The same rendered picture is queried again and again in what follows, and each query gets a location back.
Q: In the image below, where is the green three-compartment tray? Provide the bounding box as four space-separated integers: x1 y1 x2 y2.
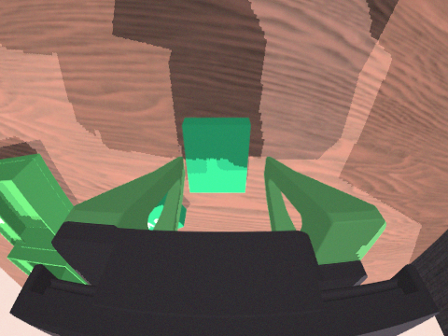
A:
0 153 88 285

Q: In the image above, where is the green 9v battery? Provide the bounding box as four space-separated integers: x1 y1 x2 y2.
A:
148 192 187 230

